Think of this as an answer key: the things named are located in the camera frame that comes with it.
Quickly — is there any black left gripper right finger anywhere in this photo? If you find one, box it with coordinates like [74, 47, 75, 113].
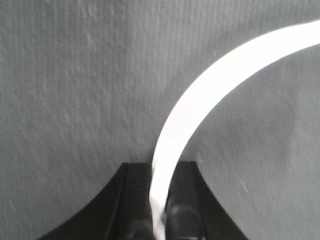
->
[165, 161, 246, 240]

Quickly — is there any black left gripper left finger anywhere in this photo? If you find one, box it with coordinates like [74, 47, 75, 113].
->
[42, 163, 155, 240]

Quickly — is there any dark grey table mat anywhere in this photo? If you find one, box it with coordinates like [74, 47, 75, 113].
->
[0, 0, 320, 240]

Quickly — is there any white curved PVC pipe clamp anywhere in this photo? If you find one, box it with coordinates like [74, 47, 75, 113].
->
[148, 20, 320, 240]

